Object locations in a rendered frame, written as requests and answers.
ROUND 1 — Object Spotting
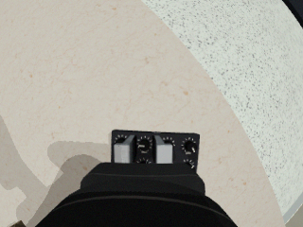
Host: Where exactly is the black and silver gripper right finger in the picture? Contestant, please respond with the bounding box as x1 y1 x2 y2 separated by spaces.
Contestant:
152 135 172 164

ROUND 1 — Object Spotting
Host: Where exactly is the black knob box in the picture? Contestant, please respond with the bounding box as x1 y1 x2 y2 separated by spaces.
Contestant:
111 130 200 173

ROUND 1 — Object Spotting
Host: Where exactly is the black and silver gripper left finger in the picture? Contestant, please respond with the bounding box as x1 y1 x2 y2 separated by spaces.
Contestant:
114 135 137 163

